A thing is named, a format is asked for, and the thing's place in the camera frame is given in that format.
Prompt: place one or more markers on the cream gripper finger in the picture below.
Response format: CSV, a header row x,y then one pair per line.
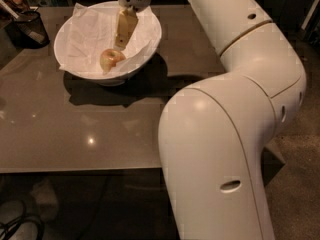
x,y
126,24

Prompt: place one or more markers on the yellow-red apple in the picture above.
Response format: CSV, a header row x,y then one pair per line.
x,y
109,58

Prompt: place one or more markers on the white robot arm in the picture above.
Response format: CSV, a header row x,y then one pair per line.
x,y
212,133

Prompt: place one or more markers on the white bowl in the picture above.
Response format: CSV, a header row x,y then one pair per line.
x,y
100,75

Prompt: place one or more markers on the white paper liner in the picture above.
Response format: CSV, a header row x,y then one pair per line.
x,y
90,34

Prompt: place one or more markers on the black mesh pen cup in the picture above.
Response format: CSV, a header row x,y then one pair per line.
x,y
28,30

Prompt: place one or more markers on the white object under table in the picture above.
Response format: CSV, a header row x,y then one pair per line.
x,y
46,200

